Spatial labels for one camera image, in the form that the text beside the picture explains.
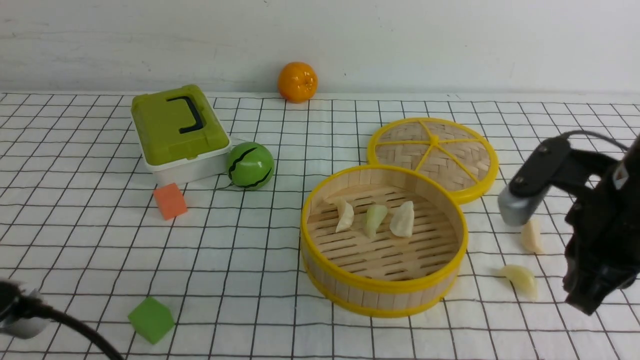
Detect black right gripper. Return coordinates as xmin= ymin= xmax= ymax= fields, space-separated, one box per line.
xmin=563 ymin=139 xmax=640 ymax=316

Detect greenish dumpling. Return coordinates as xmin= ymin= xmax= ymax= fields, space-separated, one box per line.
xmin=497 ymin=264 xmax=538 ymax=301
xmin=363 ymin=203 xmax=388 ymax=240

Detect white dumpling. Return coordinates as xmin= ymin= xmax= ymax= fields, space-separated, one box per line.
xmin=390 ymin=200 xmax=415 ymax=239
xmin=334 ymin=198 xmax=355 ymax=233
xmin=521 ymin=218 xmax=544 ymax=255

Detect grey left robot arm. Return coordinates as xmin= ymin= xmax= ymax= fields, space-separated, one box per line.
xmin=0 ymin=278 xmax=51 ymax=340

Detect yellow bamboo steamer lid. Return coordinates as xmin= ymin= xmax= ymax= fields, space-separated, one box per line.
xmin=366 ymin=117 xmax=499 ymax=204

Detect yellow bamboo steamer tray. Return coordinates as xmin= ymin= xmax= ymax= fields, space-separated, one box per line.
xmin=300 ymin=165 xmax=469 ymax=318

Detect orange toy fruit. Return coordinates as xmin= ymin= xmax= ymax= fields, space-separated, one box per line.
xmin=278 ymin=61 xmax=318 ymax=104

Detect green toy watermelon ball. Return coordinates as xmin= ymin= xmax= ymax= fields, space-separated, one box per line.
xmin=226 ymin=142 xmax=275 ymax=191

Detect white grid tablecloth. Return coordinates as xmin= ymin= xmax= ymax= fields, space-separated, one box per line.
xmin=0 ymin=92 xmax=639 ymax=360

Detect orange foam cube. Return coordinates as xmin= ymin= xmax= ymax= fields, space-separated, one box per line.
xmin=153 ymin=183 xmax=188 ymax=221

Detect green lidded white box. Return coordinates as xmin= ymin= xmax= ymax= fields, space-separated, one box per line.
xmin=130 ymin=84 xmax=233 ymax=187

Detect green foam cube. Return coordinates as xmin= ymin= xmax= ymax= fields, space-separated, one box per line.
xmin=127 ymin=296 xmax=176 ymax=345

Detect right gripper camera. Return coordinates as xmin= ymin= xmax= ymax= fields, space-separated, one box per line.
xmin=497 ymin=131 xmax=617 ymax=227

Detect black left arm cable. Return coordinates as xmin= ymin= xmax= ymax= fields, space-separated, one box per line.
xmin=0 ymin=300 xmax=125 ymax=360

